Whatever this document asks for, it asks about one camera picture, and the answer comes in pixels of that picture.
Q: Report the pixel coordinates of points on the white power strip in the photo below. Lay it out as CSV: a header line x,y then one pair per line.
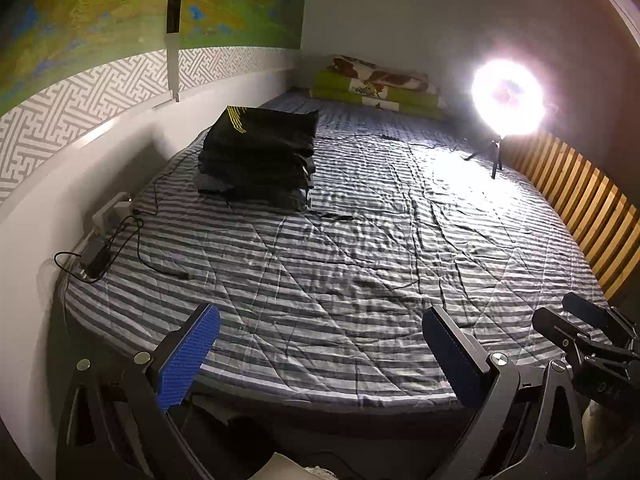
x,y
107,215

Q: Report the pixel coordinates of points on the wooden slatted bed rail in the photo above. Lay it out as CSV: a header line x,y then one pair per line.
x,y
590,200

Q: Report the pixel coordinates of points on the green folded blanket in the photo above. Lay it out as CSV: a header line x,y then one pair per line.
x,y
335,90

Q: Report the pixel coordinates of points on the black power adapter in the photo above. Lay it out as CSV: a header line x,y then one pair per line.
x,y
95,258

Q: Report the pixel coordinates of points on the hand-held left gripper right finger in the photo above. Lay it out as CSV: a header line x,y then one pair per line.
x,y
455,360

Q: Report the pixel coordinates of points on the black tripod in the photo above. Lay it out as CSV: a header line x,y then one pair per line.
x,y
496,157

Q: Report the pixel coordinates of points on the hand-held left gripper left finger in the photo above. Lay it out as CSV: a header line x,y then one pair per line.
x,y
190,355

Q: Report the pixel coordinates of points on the black shirt with yellow stripes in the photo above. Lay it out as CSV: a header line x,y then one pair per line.
x,y
270,127

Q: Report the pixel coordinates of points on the stack of folded dark clothes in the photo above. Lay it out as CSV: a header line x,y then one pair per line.
x,y
255,180

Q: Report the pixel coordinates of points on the floral pillow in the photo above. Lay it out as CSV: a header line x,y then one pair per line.
x,y
380,77

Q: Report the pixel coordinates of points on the grey striped blanket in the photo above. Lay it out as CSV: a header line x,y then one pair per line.
x,y
350,260

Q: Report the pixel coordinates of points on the green wall map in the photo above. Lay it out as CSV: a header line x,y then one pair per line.
x,y
90,25

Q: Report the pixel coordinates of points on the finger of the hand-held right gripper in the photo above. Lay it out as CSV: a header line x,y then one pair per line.
x,y
555,325
585,306

